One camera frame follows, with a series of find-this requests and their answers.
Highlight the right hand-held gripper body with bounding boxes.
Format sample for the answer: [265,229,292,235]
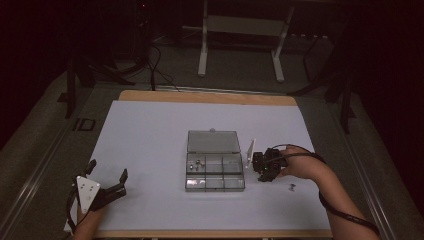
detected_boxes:
[245,138,289,178]

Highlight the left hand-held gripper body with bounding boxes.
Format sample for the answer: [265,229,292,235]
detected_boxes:
[73,169,128,215]

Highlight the clear plastic compartment box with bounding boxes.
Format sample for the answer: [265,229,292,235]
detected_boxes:
[184,128,246,193]

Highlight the person's left hand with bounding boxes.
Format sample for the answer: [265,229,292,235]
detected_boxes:
[76,203,108,231]

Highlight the person's right hand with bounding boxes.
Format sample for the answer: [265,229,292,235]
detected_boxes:
[277,145,330,183]

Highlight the white paper sheet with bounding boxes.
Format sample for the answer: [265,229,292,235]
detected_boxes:
[63,100,332,233]

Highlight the metal strip behind table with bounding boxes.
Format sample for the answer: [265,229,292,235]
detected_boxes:
[153,84,269,97]

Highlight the black metal stand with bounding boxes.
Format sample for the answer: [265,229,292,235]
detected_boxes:
[288,19,357,135]
[57,54,137,120]

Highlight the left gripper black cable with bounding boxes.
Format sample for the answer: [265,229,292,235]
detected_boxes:
[65,183,88,234]

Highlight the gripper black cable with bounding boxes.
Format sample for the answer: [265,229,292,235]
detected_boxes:
[270,143,382,237]
[65,183,88,234]

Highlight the black rectangular floor bracket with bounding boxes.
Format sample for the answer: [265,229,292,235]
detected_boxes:
[72,117,97,132]

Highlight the aluminium rail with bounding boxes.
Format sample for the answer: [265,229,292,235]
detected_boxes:
[0,124,78,234]
[339,131,398,240]

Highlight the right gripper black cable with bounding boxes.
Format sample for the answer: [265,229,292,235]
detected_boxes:
[270,143,382,237]

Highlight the black floor cable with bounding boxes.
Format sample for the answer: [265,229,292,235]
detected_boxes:
[145,42,182,93]

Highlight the white metal table frame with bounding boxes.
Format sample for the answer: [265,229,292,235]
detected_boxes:
[181,0,296,84]

